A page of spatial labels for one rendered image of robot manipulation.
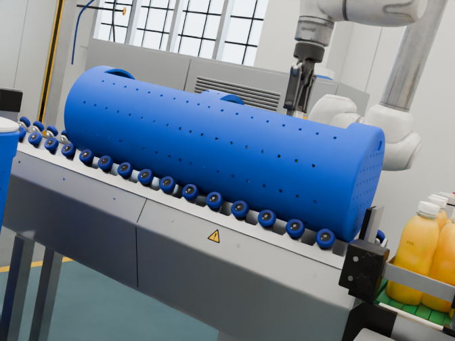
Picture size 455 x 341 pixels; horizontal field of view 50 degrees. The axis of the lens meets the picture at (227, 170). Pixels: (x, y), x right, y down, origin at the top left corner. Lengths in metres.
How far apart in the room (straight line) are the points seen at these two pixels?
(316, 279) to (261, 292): 0.14
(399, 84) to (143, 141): 0.85
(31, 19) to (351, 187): 5.70
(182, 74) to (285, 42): 1.08
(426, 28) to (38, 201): 1.32
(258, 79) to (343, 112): 1.36
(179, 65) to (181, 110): 2.15
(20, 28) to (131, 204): 5.18
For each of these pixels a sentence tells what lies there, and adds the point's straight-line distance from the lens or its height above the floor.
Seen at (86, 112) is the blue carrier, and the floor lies 1.09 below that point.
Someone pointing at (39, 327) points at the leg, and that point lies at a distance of 1.99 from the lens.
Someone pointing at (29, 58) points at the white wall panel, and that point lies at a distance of 6.51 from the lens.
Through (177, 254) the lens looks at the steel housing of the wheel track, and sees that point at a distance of 1.30.
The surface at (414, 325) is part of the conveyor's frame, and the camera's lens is 1.02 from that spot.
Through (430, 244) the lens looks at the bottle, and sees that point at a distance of 1.06.
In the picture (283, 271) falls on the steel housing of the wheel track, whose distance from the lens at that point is 1.17.
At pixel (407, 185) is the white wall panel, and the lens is 3.94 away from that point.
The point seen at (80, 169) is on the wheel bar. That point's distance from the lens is 1.51.
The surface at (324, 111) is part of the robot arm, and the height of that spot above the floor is 1.25.
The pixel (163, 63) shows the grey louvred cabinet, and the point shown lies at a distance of 3.53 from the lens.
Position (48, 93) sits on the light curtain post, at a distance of 2.25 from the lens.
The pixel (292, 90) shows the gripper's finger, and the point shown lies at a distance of 1.22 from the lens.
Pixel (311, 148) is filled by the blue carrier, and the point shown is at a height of 1.15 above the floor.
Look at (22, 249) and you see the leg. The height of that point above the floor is 0.59.
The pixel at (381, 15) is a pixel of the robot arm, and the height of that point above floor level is 1.48.
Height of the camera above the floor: 1.22
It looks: 8 degrees down
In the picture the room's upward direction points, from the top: 13 degrees clockwise
